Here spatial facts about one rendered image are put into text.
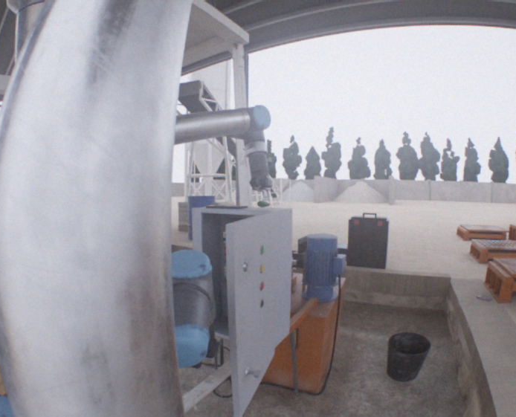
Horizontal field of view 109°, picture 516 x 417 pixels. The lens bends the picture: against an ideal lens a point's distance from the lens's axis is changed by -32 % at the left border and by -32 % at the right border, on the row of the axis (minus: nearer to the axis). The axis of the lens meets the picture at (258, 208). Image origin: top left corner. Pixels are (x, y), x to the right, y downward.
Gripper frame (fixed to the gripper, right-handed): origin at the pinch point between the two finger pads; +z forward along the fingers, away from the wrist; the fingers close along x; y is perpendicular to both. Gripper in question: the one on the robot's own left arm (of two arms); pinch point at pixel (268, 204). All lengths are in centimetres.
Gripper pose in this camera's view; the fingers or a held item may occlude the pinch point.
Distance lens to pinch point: 109.7
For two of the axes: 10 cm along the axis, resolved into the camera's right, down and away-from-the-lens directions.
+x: 8.5, -1.9, -4.9
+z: 1.6, 9.8, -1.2
